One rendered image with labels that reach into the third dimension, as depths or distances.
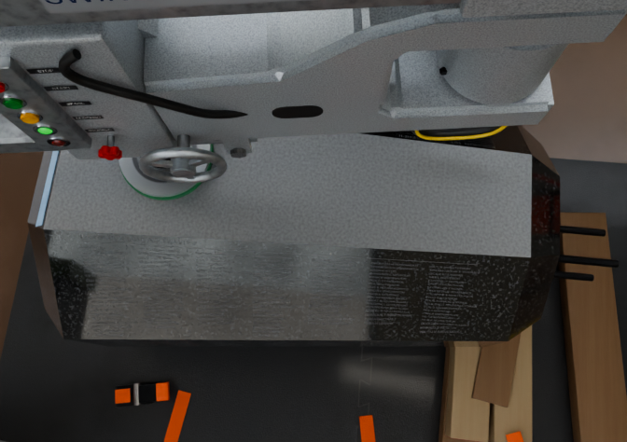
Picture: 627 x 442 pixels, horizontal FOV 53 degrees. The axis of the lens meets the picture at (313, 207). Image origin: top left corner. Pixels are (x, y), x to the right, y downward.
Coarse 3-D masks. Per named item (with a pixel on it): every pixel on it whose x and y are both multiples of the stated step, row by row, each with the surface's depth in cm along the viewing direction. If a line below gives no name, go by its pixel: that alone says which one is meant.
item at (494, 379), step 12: (516, 336) 195; (492, 348) 195; (504, 348) 195; (516, 348) 194; (480, 360) 194; (492, 360) 194; (504, 360) 194; (480, 372) 193; (492, 372) 193; (504, 372) 193; (480, 384) 192; (492, 384) 192; (504, 384) 192; (480, 396) 191; (492, 396) 191; (504, 396) 191
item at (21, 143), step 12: (0, 120) 126; (0, 132) 125; (12, 132) 125; (0, 144) 120; (12, 144) 120; (24, 144) 120; (36, 144) 121; (192, 144) 124; (204, 144) 124; (240, 156) 122
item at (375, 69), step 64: (64, 64) 79; (192, 64) 93; (256, 64) 92; (320, 64) 87; (384, 64) 88; (192, 128) 107; (256, 128) 108; (320, 128) 109; (384, 128) 110; (448, 128) 111
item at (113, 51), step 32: (0, 32) 77; (32, 32) 77; (64, 32) 77; (96, 32) 77; (128, 32) 87; (32, 64) 82; (96, 64) 83; (128, 64) 86; (64, 96) 91; (96, 96) 92; (96, 128) 103; (128, 128) 103; (160, 128) 104
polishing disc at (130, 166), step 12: (120, 168) 143; (132, 168) 143; (156, 168) 143; (168, 168) 143; (204, 168) 142; (132, 180) 142; (144, 180) 142; (156, 180) 142; (144, 192) 141; (156, 192) 141; (168, 192) 141; (180, 192) 142
